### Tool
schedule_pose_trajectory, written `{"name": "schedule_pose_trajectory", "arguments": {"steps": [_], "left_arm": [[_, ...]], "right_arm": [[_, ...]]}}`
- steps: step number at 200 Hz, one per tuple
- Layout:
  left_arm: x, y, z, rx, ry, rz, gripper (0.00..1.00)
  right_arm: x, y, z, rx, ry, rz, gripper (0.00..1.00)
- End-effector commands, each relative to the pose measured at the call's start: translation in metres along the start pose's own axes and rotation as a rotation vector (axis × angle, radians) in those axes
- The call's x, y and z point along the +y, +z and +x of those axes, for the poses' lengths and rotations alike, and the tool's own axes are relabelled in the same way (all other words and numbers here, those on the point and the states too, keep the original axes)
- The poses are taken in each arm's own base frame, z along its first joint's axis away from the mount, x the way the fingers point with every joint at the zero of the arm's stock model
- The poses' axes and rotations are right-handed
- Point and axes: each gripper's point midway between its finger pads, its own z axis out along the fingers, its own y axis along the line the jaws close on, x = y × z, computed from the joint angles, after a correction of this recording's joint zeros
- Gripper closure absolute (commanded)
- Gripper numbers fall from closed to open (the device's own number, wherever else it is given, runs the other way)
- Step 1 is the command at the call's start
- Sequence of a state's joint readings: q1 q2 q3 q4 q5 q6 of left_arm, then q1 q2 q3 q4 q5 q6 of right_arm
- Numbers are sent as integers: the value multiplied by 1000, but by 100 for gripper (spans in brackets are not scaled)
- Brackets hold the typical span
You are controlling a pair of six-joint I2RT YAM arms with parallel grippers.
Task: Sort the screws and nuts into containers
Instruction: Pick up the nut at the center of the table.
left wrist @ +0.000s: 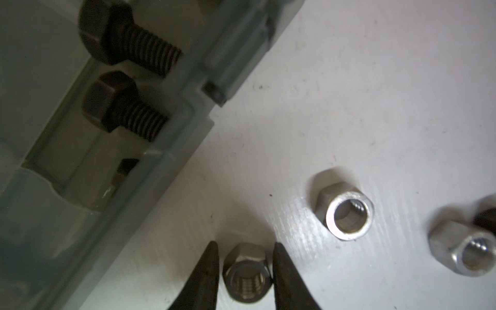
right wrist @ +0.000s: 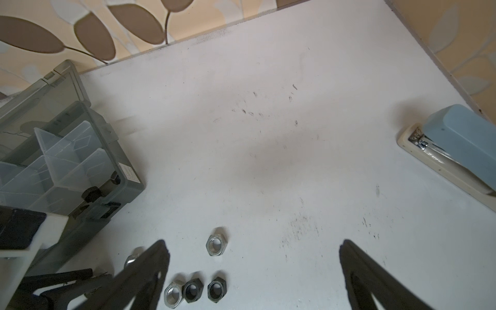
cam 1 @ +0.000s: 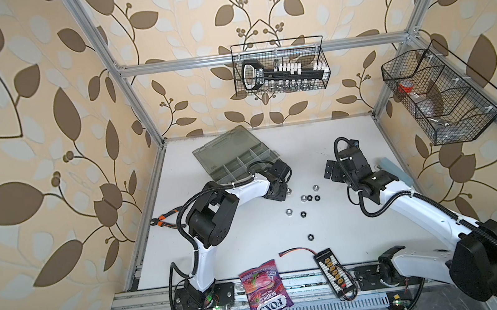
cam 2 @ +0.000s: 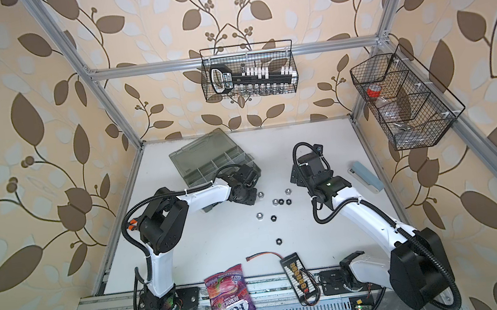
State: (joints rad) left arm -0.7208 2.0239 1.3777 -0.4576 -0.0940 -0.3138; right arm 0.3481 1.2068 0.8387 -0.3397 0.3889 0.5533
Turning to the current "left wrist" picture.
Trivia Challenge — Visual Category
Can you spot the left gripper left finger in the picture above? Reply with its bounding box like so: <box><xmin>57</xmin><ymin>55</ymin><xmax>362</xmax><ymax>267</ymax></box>
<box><xmin>169</xmin><ymin>241</ymin><xmax>220</xmax><ymax>310</ymax></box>

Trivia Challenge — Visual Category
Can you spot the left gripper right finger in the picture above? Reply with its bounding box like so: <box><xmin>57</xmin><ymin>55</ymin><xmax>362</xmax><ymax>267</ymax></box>
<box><xmin>273</xmin><ymin>242</ymin><xmax>321</xmax><ymax>310</ymax></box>

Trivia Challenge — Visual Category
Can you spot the silver hex nut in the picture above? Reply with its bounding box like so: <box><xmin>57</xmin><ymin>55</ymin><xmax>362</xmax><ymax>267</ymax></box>
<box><xmin>315</xmin><ymin>182</ymin><xmax>375</xmax><ymax>242</ymax></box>
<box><xmin>222</xmin><ymin>242</ymin><xmax>272</xmax><ymax>304</ymax></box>
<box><xmin>428</xmin><ymin>220</ymin><xmax>495</xmax><ymax>277</ymax></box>

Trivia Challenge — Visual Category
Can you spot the black hex bolt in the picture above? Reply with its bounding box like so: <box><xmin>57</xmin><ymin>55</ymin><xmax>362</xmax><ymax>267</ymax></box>
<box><xmin>78</xmin><ymin>0</ymin><xmax>183</xmax><ymax>77</ymax></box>
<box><xmin>81</xmin><ymin>71</ymin><xmax>169</xmax><ymax>142</ymax></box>

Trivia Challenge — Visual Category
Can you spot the grey plastic organizer box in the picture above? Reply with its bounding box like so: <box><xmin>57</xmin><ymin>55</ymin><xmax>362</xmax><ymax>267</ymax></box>
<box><xmin>1</xmin><ymin>1</ymin><xmax>303</xmax><ymax>309</ymax></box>

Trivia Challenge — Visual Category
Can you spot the black hex nut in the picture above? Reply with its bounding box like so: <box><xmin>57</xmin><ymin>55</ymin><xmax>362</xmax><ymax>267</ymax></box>
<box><xmin>473</xmin><ymin>207</ymin><xmax>496</xmax><ymax>235</ymax></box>

